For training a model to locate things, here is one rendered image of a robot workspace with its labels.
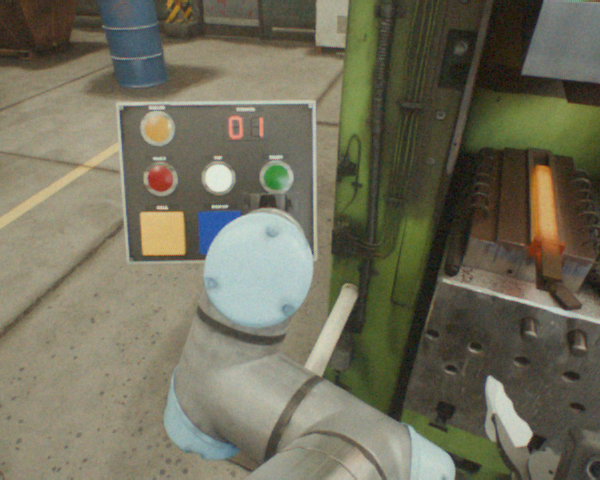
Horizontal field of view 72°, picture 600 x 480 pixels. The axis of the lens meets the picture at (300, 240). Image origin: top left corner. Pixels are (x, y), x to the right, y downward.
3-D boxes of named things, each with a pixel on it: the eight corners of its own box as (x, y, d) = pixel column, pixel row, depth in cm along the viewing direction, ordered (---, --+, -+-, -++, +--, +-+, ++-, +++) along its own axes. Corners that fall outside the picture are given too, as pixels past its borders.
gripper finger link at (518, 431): (459, 402, 53) (501, 475, 46) (470, 375, 50) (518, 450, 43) (480, 397, 54) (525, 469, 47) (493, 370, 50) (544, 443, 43)
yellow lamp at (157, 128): (165, 146, 69) (160, 121, 67) (143, 141, 71) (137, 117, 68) (177, 139, 72) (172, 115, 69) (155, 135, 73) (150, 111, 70)
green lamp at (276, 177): (285, 195, 71) (284, 172, 68) (261, 189, 72) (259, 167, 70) (292, 186, 73) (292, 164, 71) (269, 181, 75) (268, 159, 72)
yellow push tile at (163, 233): (185, 255, 72) (183, 212, 71) (142, 255, 72) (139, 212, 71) (188, 253, 74) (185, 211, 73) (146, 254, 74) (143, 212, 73)
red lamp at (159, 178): (168, 196, 71) (163, 174, 68) (146, 191, 72) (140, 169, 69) (179, 188, 73) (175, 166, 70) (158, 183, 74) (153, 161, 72)
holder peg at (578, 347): (584, 360, 69) (591, 350, 67) (566, 355, 70) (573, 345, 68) (582, 342, 72) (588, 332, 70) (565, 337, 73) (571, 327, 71)
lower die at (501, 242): (576, 293, 74) (597, 256, 68) (461, 264, 80) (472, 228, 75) (561, 184, 104) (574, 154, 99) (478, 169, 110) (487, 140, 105)
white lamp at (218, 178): (226, 196, 71) (224, 173, 68) (204, 190, 72) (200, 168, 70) (236, 187, 73) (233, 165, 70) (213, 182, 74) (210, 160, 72)
